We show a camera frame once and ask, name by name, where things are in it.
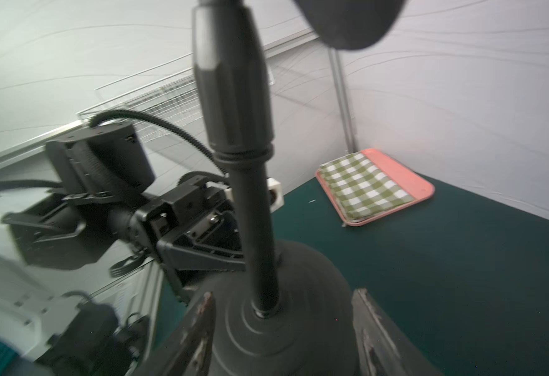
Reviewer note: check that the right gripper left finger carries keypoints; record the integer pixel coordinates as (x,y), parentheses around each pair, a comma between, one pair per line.
(188,351)

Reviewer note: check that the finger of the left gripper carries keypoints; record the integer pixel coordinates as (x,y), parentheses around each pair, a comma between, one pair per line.
(176,210)
(188,257)

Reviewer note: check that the white wire basket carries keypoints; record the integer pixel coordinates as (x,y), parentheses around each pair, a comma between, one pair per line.
(167,90)

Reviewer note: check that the black round stand base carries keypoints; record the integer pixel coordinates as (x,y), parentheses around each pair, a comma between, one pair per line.
(311,332)

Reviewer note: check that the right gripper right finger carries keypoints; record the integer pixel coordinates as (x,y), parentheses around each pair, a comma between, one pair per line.
(383,349)

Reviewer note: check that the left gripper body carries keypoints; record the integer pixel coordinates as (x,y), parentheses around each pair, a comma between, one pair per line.
(104,172)

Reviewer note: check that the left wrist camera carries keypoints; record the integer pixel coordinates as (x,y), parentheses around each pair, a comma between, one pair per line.
(275,191)

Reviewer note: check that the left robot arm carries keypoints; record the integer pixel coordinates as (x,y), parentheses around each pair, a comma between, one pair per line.
(68,331)

